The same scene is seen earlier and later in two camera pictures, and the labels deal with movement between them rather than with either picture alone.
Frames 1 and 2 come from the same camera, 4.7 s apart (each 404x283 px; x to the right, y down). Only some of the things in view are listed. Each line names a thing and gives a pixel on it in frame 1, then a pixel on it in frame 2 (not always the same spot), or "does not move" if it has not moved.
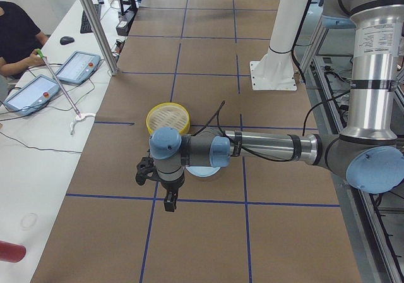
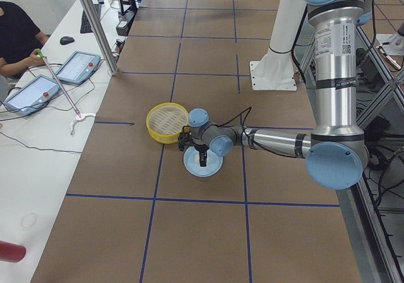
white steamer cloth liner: x=168 y=116 does not move
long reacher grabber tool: x=77 y=118 does not move
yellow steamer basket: x=168 y=114 does not move
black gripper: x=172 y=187 -> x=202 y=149
